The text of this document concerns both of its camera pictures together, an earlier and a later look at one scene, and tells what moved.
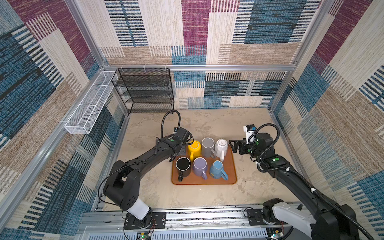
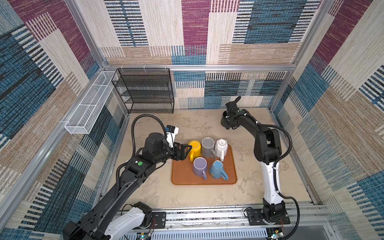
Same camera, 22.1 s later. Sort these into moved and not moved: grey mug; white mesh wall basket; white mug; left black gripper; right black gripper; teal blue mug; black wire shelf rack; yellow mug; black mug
Moved: left black gripper; right black gripper; black mug
Not moved: teal blue mug; white mug; white mesh wall basket; yellow mug; grey mug; black wire shelf rack
